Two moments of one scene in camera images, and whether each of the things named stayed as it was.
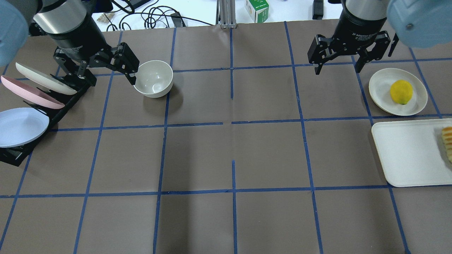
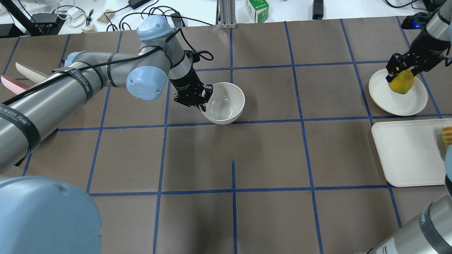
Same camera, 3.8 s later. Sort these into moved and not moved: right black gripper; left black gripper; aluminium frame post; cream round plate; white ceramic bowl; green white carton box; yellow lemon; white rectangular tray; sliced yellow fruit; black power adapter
Moved: yellow lemon; right black gripper; white ceramic bowl; left black gripper
Not moved: black power adapter; green white carton box; white rectangular tray; aluminium frame post; cream round plate; sliced yellow fruit
